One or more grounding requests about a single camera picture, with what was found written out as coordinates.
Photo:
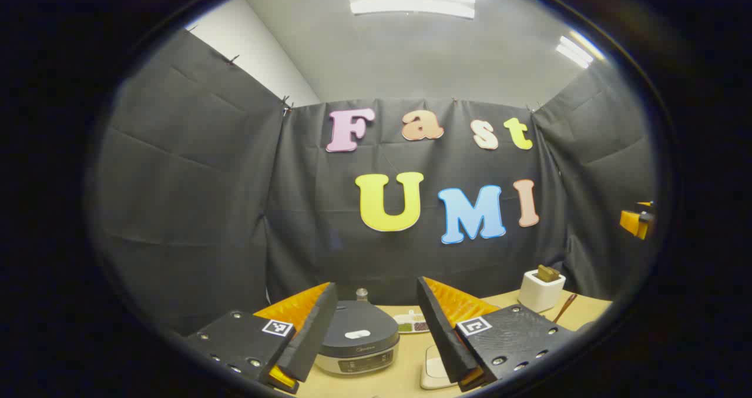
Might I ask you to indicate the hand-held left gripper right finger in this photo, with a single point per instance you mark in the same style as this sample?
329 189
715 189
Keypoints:
437 333

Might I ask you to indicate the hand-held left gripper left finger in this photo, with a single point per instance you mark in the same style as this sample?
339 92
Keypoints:
314 339

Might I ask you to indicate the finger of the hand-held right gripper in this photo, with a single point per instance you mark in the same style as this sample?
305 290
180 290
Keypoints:
634 220

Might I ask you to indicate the dark grey rice cooker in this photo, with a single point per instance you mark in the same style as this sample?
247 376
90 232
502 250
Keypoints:
358 321

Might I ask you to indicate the brown wooden spoon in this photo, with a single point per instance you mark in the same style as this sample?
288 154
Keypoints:
565 307

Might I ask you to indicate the white divided bean dish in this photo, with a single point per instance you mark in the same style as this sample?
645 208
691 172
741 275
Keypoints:
411 323

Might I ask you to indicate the translucent plastic board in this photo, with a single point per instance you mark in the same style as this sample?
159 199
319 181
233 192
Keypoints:
435 368

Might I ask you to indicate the small glass bottle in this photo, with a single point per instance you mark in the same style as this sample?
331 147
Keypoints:
362 294

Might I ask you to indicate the black backdrop cloth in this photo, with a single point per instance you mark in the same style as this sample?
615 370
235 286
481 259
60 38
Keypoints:
194 210

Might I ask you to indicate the small ceiling light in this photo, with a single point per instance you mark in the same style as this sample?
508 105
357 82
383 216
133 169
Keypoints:
574 51

